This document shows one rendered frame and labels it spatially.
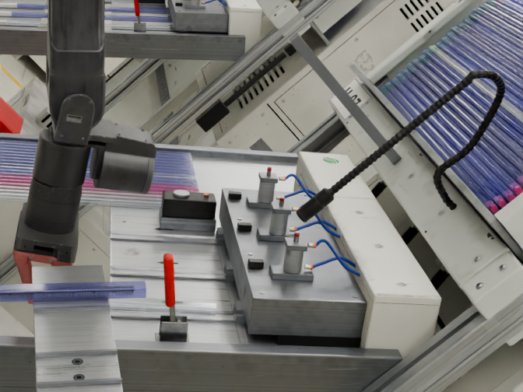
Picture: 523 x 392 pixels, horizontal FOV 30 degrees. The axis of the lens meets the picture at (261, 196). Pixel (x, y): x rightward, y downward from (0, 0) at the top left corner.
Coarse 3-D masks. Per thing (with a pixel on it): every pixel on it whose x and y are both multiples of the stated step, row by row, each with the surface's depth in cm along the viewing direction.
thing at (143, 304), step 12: (108, 300) 114; (120, 300) 114; (132, 300) 115; (144, 300) 115; (156, 300) 116; (180, 300) 117; (168, 312) 116; (180, 312) 116; (192, 312) 116; (204, 312) 116
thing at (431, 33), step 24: (456, 0) 157; (480, 0) 158; (432, 24) 157; (456, 24) 159; (408, 48) 157; (360, 72) 164; (384, 72) 158; (360, 96) 166; (384, 96) 151; (504, 216) 105; (504, 240) 108
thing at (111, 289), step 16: (0, 288) 91; (16, 288) 91; (32, 288) 92; (48, 288) 92; (64, 288) 92; (80, 288) 93; (96, 288) 93; (112, 288) 93; (128, 288) 94; (144, 288) 94
